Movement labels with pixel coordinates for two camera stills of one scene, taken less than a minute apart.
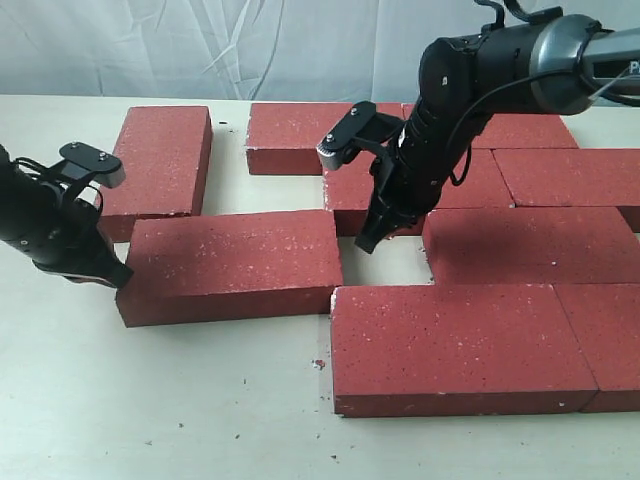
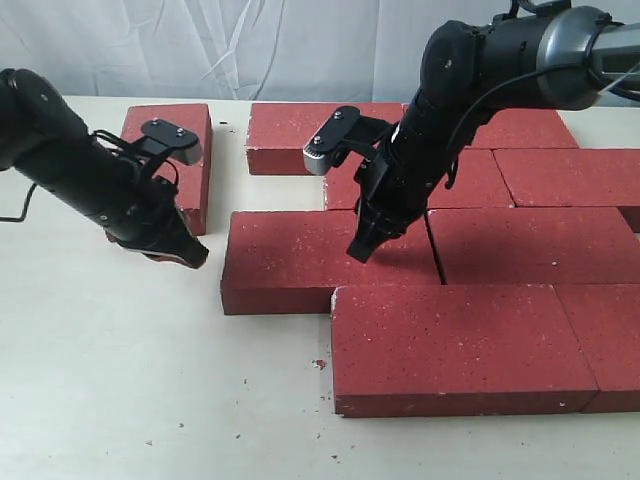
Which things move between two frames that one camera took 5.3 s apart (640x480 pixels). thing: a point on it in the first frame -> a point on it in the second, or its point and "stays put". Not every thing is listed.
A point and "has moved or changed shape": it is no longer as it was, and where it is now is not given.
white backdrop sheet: (246, 50) stays put
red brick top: (210, 268) has moved or changed shape
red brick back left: (283, 138) stays put
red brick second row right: (570, 177) stays put
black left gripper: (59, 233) -> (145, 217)
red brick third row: (523, 246) stays put
